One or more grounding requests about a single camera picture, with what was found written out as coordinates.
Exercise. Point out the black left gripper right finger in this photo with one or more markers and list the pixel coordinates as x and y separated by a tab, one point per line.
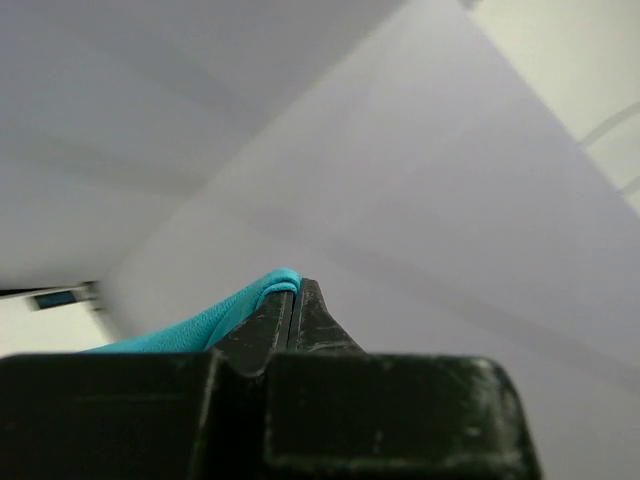
336	412

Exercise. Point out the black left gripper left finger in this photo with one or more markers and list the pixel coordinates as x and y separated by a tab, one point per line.
142	416

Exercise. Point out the teal t-shirt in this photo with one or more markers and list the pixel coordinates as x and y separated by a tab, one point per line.
203	330

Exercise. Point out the blue table corner label right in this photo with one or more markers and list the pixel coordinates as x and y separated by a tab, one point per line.
55	299

